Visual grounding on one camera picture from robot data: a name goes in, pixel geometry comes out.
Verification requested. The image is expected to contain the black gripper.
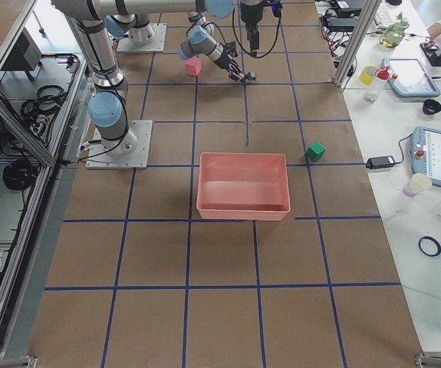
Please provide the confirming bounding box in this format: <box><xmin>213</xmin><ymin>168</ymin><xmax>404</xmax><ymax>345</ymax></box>
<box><xmin>240</xmin><ymin>0</ymin><xmax>263</xmax><ymax>52</ymax></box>
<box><xmin>218</xmin><ymin>48</ymin><xmax>248</xmax><ymax>79</ymax></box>

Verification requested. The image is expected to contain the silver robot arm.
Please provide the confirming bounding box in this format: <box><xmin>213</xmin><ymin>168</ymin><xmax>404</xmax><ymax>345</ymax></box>
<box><xmin>105</xmin><ymin>11</ymin><xmax>256</xmax><ymax>83</ymax></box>
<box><xmin>52</xmin><ymin>1</ymin><xmax>270</xmax><ymax>107</ymax></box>

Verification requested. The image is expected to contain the pink foam cube far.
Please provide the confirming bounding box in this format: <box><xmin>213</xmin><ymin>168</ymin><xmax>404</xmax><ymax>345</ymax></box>
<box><xmin>184</xmin><ymin>57</ymin><xmax>202</xmax><ymax>77</ymax></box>

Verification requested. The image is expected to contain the green foam cube near tray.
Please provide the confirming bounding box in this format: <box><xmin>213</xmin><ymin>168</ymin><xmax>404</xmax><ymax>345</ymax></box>
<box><xmin>305</xmin><ymin>141</ymin><xmax>326</xmax><ymax>162</ymax></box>

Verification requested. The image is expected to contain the pink plastic tray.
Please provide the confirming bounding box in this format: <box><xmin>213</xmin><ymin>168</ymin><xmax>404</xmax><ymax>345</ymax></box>
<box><xmin>196</xmin><ymin>153</ymin><xmax>291</xmax><ymax>221</ymax></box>

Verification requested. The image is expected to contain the yellow tape roll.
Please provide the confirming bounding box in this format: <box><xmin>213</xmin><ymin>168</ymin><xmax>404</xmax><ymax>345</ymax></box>
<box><xmin>359</xmin><ymin>65</ymin><xmax>378</xmax><ymax>86</ymax></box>

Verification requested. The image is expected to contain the clear squeeze bottle red cap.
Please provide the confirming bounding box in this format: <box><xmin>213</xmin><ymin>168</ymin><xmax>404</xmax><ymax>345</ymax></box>
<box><xmin>364</xmin><ymin>66</ymin><xmax>390</xmax><ymax>103</ymax></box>

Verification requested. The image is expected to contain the green glass jar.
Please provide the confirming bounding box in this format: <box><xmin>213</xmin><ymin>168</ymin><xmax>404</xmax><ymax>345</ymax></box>
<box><xmin>380</xmin><ymin>17</ymin><xmax>410</xmax><ymax>48</ymax></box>

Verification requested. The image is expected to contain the teach pendant far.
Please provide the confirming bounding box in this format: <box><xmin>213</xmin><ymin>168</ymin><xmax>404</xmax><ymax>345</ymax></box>
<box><xmin>381</xmin><ymin>57</ymin><xmax>441</xmax><ymax>98</ymax></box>

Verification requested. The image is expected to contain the teach pendant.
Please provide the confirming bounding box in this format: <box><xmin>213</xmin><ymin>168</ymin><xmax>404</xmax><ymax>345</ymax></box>
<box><xmin>381</xmin><ymin>57</ymin><xmax>441</xmax><ymax>98</ymax></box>
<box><xmin>410</xmin><ymin>126</ymin><xmax>441</xmax><ymax>187</ymax></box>

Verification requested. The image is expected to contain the black power adapter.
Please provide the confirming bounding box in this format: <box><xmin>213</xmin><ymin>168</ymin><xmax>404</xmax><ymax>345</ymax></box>
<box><xmin>365</xmin><ymin>156</ymin><xmax>397</xmax><ymax>169</ymax></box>

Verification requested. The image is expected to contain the black small bowl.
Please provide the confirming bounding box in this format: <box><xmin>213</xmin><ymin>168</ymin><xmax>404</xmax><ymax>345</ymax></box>
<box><xmin>422</xmin><ymin>99</ymin><xmax>441</xmax><ymax>116</ymax></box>

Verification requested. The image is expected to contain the white paper cup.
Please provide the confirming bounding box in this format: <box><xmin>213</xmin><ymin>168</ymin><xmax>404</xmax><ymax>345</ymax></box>
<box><xmin>403</xmin><ymin>172</ymin><xmax>433</xmax><ymax>197</ymax></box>

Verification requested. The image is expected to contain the teach pendant near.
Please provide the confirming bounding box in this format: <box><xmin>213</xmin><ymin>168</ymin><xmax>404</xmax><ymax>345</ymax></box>
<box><xmin>410</xmin><ymin>126</ymin><xmax>441</xmax><ymax>187</ymax></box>

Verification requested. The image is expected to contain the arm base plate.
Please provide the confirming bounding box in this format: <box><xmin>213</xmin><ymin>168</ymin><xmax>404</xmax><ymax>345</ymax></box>
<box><xmin>117</xmin><ymin>23</ymin><xmax>167</xmax><ymax>54</ymax></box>
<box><xmin>85</xmin><ymin>120</ymin><xmax>153</xmax><ymax>169</ymax></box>

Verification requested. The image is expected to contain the aluminium frame post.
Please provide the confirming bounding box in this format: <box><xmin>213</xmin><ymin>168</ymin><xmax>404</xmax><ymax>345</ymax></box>
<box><xmin>332</xmin><ymin>0</ymin><xmax>380</xmax><ymax>87</ymax></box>

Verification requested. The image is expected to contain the blue tape ring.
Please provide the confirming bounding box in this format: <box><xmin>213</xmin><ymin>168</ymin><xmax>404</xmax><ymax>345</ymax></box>
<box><xmin>418</xmin><ymin>235</ymin><xmax>441</xmax><ymax>258</ymax></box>

